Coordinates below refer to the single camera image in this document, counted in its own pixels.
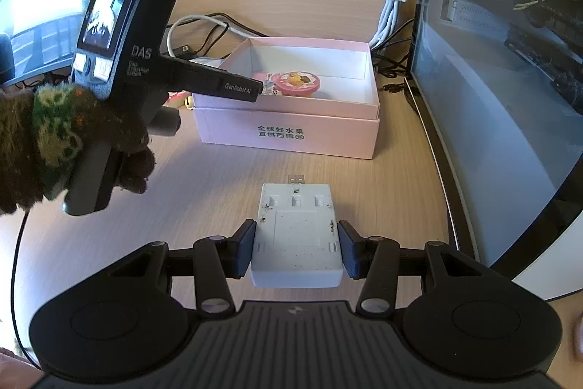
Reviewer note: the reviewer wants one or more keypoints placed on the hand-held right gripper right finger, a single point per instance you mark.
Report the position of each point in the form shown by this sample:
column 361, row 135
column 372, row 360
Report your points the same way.
column 350, row 252

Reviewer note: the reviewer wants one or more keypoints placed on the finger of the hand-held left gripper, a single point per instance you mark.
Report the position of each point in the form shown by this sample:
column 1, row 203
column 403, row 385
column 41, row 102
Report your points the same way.
column 218, row 83

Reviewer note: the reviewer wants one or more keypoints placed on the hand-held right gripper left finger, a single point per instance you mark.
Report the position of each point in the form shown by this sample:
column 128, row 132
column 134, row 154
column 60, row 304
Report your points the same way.
column 246, row 247

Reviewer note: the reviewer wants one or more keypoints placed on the pink cardboard box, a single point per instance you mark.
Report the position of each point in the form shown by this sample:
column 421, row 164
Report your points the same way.
column 227, row 120

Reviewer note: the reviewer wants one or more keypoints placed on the small pink white packet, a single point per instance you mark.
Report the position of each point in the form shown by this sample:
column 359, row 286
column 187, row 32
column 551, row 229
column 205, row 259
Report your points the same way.
column 262, row 75

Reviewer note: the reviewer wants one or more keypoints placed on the white usb hub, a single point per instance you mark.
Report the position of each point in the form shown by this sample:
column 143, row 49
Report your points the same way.
column 296, row 243

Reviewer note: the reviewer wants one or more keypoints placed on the person's left hand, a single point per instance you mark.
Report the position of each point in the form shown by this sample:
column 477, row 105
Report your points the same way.
column 114, row 124

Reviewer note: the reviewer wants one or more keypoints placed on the computer monitor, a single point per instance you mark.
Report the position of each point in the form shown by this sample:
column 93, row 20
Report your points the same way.
column 501, row 97

